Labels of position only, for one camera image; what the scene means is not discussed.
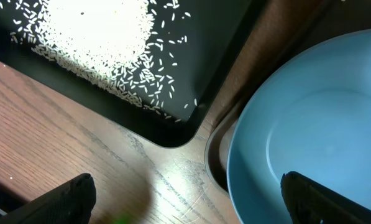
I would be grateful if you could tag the white rice pile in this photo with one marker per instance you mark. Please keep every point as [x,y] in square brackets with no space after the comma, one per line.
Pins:
[129,49]

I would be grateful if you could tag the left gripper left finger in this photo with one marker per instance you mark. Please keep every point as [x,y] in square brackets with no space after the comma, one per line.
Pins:
[69,203]

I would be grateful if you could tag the black waste tray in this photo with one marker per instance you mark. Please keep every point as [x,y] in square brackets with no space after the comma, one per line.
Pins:
[216,32]

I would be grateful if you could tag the dark blue plate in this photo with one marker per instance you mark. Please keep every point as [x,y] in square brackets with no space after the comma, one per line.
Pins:
[311,116]

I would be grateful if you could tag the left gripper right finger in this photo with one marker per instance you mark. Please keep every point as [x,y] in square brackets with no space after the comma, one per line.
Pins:
[309,202]

